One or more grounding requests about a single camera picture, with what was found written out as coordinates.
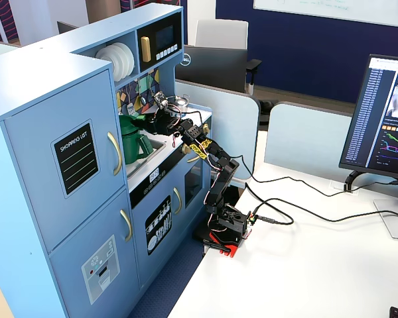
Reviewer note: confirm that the white whiteboard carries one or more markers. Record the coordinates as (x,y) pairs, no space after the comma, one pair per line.
(335,8)

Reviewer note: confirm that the grey office chair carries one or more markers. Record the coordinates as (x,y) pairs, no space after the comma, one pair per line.
(224,34)

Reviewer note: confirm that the blue toy kitchen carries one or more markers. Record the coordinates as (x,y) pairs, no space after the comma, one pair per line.
(69,172)

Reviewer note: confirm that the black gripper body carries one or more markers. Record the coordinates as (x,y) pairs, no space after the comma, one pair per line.
(158,123)

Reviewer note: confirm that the red and black arm base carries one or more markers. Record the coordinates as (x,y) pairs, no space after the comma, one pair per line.
(230,232)

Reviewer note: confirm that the green pitcher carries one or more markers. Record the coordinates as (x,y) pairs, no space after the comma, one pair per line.
(131,145)

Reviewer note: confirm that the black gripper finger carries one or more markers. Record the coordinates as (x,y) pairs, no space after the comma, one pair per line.
(152,128)
(152,119)

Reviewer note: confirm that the lit computer monitor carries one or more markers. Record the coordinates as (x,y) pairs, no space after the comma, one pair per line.
(381,116)

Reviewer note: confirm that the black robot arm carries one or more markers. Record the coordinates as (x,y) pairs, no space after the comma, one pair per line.
(219,185)

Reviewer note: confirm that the pale blue desk divider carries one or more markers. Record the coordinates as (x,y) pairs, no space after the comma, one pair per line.
(305,136)
(225,112)

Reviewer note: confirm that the stack of white plates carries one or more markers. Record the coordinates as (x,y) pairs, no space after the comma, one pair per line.
(117,63)

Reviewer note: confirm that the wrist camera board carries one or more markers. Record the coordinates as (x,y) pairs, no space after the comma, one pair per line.
(160,98)

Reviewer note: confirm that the small silver pot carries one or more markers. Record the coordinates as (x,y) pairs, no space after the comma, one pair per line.
(181,100)

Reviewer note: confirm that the black Dell monitor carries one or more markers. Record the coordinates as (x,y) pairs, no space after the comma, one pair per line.
(212,68)

